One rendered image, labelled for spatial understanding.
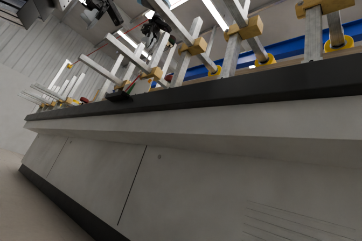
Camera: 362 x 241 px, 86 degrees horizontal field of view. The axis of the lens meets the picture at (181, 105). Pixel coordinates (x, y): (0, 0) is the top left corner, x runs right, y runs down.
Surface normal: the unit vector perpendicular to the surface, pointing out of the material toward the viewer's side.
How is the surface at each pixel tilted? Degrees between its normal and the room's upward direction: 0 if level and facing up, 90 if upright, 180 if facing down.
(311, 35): 90
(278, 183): 90
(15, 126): 90
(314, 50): 90
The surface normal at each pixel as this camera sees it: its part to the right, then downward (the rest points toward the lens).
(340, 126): -0.62, -0.48
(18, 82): 0.72, -0.08
